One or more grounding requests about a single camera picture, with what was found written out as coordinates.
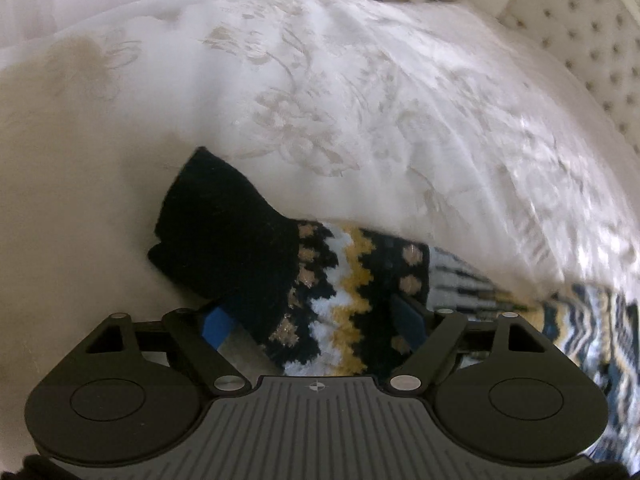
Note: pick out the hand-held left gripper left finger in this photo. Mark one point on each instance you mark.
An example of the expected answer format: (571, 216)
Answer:
(218, 329)

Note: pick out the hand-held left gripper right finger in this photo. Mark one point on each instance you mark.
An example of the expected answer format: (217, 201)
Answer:
(407, 324)

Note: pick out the patterned knit sock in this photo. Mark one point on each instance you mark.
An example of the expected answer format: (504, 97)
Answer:
(595, 330)
(235, 240)

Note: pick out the white floral duvet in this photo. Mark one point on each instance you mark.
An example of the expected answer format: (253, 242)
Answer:
(380, 110)

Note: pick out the cream tufted headboard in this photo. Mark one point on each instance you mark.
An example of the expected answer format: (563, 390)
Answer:
(585, 35)

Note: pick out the sheer white curtain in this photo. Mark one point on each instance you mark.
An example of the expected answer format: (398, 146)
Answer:
(100, 0)

